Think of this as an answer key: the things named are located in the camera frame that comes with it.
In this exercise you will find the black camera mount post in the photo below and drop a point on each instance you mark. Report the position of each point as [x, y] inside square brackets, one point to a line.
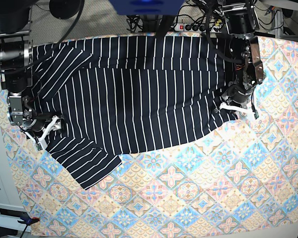
[164, 26]

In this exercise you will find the navy white striped T-shirt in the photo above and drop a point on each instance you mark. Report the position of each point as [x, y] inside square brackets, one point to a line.
[125, 95]

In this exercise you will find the white wall vent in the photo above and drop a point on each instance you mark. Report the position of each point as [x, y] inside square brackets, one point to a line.
[10, 215]

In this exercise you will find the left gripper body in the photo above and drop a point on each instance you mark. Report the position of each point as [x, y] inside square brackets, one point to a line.
[236, 95]

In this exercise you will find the white power strip red switch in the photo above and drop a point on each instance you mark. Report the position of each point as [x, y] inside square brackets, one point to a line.
[197, 27]

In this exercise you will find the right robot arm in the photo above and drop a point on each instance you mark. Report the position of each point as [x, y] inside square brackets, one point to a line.
[16, 73]

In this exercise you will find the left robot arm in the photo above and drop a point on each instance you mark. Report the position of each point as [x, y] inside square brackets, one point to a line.
[241, 23]

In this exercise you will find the patterned tablecloth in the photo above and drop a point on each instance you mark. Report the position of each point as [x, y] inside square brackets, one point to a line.
[239, 178]

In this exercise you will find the black round stool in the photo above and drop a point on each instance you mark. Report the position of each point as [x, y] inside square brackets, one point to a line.
[65, 9]

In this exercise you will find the blue clamp orange tip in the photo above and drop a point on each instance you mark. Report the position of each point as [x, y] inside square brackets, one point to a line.
[28, 221]

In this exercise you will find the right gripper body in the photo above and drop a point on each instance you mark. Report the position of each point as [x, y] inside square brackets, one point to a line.
[39, 122]

